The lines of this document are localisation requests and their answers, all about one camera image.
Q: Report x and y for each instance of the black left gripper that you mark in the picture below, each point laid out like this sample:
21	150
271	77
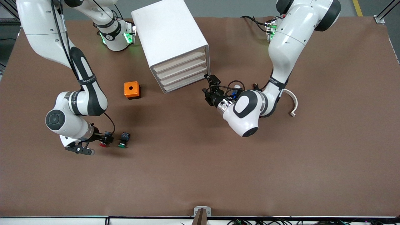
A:
215	99

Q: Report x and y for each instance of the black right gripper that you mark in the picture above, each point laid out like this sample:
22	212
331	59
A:
98	135

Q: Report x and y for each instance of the red push button switch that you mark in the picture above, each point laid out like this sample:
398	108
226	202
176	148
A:
107	138

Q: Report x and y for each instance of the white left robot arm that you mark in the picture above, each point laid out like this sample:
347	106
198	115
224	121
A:
287	40

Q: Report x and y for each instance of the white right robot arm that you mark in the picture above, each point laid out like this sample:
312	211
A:
40	25

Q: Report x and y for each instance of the orange box with round hole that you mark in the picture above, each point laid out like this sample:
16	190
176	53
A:
135	90

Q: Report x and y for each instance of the brown table cover sheet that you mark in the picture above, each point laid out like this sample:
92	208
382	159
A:
200	162

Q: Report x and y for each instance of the green push button switch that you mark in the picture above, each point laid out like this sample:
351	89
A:
124	139

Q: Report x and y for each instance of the black switch with white face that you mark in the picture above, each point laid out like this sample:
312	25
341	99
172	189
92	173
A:
256	85

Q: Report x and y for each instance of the white curved plastic bracket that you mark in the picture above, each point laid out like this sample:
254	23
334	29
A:
294	101

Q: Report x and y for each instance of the black white table edge rail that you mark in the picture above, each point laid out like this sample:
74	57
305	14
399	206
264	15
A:
62	218

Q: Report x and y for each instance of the grey metal mount bracket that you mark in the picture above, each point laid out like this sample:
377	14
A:
197	208

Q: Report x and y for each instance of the brown wedge post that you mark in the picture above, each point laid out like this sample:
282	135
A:
200	218

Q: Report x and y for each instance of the aluminium frame profile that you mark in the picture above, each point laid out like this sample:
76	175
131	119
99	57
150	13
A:
11	12
379	19

